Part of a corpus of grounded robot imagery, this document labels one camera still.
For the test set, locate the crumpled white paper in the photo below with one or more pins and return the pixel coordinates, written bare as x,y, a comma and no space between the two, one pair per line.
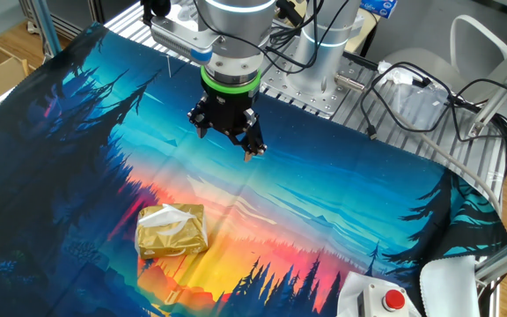
394,72

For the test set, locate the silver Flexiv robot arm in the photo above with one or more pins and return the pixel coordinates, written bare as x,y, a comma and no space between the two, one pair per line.
236,26

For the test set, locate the silver wrist camera unit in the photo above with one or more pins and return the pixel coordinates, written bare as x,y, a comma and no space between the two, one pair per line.
178,42

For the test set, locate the aluminium frame rack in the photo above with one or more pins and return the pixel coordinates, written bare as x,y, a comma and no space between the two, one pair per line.
60,26

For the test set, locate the blue tissue box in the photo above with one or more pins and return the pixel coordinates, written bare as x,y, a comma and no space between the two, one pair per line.
379,6

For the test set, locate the gold tissue pack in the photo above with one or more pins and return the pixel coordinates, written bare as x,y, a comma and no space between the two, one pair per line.
170,244

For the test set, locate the black base power connector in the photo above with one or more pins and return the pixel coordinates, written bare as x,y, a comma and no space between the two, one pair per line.
361,61

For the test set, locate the white fabric sheet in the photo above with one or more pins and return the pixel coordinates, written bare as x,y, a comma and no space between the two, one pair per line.
449,290

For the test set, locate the silver metal plug connector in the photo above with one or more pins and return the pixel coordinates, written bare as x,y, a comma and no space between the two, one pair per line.
349,82

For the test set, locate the white paper napkin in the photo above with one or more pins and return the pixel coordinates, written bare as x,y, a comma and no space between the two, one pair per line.
165,216

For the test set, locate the clear plastic bag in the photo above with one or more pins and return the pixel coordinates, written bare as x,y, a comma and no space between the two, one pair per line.
416,105

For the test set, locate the grey emergency stop box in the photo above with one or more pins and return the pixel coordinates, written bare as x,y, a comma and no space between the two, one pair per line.
374,299

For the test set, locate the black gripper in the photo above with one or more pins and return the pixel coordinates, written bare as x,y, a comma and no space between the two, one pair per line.
229,110

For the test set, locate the aluminium profile post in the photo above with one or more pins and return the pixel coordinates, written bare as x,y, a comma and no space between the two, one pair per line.
46,26

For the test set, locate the beige side table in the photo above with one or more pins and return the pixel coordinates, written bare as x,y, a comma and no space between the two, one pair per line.
365,33

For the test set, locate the forest sunset printed tablecloth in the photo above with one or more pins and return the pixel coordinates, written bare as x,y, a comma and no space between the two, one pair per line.
324,198

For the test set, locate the slanted aluminium profile bar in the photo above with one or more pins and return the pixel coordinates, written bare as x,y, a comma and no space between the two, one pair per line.
500,88

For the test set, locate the red emergency stop button box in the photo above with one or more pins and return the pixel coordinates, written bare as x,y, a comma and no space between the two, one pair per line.
346,295

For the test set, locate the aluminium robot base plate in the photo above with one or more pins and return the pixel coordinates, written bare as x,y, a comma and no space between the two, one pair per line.
319,100

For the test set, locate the white chair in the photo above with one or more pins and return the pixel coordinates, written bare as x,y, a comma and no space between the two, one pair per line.
421,61

